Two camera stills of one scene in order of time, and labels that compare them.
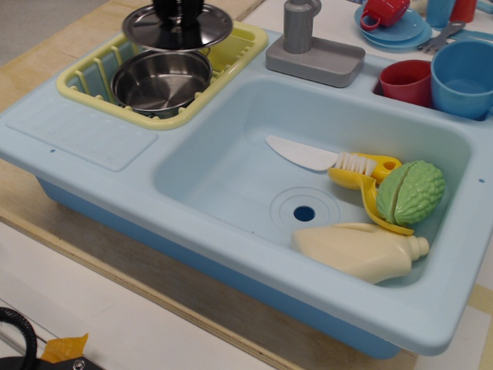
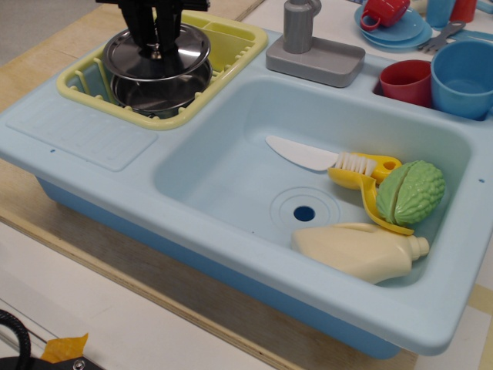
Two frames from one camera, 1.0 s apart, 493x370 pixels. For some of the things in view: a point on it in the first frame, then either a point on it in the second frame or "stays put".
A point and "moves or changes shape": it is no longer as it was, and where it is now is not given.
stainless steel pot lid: x=142 y=28 moves or changes shape
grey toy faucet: x=300 y=55 stays put
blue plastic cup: x=461 y=79 stays put
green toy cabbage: x=408 y=192 stays put
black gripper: x=166 y=10 → x=139 y=18
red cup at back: x=463 y=11 stays put
